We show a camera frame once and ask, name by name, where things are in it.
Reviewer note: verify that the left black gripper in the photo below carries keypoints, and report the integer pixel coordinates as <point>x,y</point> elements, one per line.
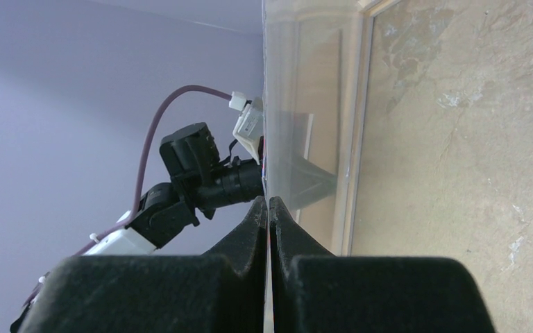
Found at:
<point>201,178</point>

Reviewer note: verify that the wooden picture frame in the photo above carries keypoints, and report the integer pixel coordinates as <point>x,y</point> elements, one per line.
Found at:
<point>354,138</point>

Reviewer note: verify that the clear glass pane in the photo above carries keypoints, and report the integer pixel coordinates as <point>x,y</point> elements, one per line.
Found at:
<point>312,62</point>

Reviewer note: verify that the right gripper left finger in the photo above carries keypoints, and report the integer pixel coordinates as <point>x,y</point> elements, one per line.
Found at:
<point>222,290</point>

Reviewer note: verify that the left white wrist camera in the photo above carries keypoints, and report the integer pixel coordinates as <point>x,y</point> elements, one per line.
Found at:
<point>249,128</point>

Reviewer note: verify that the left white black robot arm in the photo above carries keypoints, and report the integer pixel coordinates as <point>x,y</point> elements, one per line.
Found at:
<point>161,215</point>

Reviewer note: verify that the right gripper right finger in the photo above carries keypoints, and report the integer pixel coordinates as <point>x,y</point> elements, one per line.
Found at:
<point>316,291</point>

